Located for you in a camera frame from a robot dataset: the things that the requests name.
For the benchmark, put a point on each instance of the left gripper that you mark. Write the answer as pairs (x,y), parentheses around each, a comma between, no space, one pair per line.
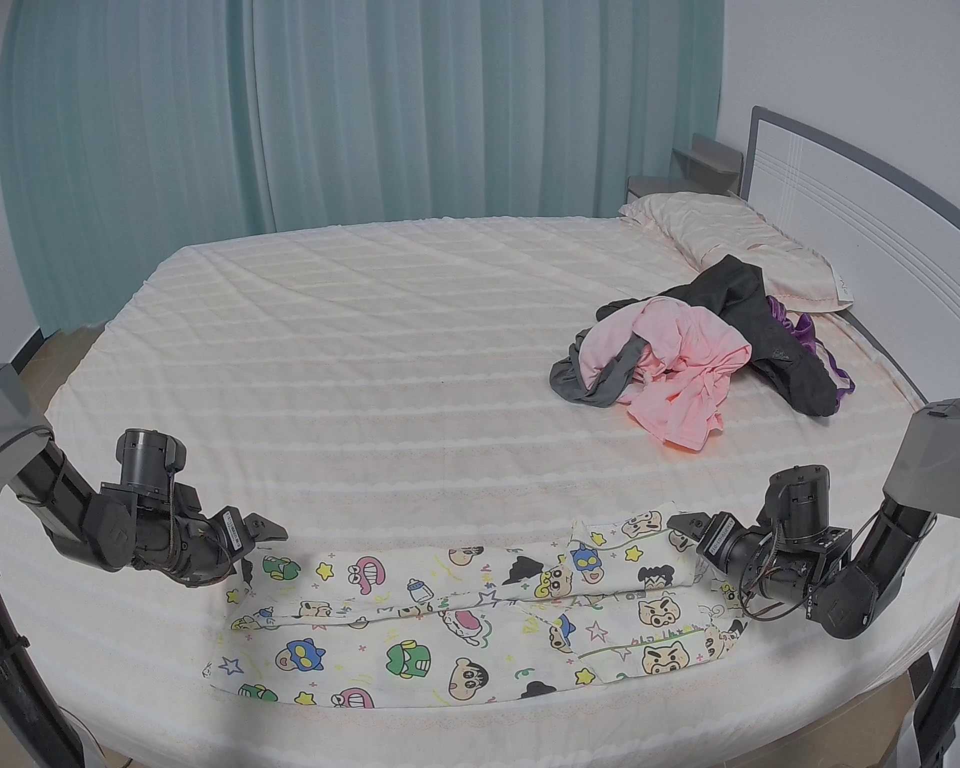
(202,547)

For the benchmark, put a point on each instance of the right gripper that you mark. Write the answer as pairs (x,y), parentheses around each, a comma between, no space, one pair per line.
(742,559)

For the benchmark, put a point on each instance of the white printed pyjama garment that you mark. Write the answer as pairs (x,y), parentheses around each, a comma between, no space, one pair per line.
(420,645)

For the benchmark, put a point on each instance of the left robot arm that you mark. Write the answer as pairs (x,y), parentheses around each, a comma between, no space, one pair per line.
(67,502)

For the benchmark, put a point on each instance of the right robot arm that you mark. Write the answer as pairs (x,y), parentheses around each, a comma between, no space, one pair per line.
(862,577)

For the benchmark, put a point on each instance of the pile of clothes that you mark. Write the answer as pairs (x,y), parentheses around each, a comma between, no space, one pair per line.
(675,352)

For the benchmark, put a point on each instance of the bed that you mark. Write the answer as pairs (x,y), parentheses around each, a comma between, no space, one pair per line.
(375,337)

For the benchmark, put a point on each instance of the cream pillow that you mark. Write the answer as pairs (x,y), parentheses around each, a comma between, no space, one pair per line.
(750,232)

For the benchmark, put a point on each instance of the grey bedside table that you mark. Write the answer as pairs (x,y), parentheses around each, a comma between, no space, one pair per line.
(697,161)

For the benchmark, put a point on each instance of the blue-green curtain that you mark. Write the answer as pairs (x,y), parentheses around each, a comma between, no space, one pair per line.
(375,112)

